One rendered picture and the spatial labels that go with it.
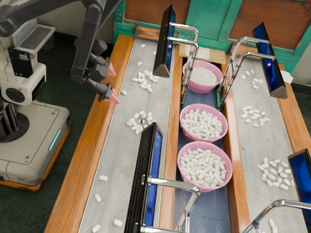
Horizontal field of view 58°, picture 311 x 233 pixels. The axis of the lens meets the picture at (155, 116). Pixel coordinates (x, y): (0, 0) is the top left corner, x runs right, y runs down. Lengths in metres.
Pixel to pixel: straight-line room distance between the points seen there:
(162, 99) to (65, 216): 0.84
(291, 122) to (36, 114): 1.69
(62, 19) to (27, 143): 1.65
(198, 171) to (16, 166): 1.12
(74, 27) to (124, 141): 2.08
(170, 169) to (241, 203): 0.34
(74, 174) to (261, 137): 1.00
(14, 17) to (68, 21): 2.09
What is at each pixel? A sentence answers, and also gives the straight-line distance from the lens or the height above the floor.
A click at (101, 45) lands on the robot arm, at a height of 1.01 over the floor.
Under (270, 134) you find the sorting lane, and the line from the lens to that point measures 1.71.
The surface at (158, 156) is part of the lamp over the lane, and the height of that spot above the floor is 1.07.
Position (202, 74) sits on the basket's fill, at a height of 0.73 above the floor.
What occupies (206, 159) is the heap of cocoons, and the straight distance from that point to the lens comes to 1.43.
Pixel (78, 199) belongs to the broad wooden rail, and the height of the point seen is 0.76.
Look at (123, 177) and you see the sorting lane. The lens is 1.29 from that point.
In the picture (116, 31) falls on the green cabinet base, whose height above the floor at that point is 0.77.
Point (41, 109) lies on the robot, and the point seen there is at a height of 0.28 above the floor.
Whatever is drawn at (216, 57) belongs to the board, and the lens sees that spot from 2.07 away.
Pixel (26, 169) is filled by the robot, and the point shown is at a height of 0.27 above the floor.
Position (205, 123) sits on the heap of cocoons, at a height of 0.74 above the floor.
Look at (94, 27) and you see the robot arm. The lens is 1.13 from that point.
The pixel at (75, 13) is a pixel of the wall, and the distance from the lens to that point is 3.21.
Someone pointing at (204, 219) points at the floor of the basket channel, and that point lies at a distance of 1.34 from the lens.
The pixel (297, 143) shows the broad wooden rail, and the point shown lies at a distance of 1.72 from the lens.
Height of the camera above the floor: 1.85
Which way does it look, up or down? 46 degrees down
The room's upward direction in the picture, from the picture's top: 12 degrees clockwise
